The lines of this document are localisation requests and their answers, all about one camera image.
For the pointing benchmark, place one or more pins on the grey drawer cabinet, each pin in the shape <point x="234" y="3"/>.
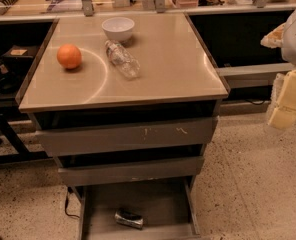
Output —
<point x="176" y="81"/>

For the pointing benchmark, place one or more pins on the silver redbull can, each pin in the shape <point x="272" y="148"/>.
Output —
<point x="127" y="218"/>

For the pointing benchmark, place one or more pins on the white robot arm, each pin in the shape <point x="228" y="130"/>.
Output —
<point x="288" y="49"/>

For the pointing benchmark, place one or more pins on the white bowl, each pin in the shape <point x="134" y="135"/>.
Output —
<point x="118" y="28"/>

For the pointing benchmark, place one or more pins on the grey bottom drawer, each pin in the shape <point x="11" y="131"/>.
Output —
<point x="164" y="204"/>

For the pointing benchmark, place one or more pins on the grey metal rail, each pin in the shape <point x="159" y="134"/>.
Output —
<point x="253" y="75"/>

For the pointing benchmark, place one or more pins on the grey top drawer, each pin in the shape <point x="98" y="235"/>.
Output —
<point x="123" y="137"/>

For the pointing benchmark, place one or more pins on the grey middle drawer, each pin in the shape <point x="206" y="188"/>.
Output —
<point x="131" y="172"/>

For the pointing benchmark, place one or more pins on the orange fruit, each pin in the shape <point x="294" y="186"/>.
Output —
<point x="69" y="56"/>

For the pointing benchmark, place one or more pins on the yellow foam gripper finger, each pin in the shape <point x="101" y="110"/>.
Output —
<point x="281" y="113"/>
<point x="274" y="38"/>

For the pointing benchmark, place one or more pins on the black box with label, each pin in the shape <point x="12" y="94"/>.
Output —
<point x="20" y="55"/>

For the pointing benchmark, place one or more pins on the clear plastic water bottle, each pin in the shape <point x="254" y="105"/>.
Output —
<point x="117" y="54"/>

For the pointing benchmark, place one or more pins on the grey drawer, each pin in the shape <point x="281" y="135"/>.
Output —
<point x="164" y="204"/>
<point x="123" y="137"/>
<point x="131" y="172"/>

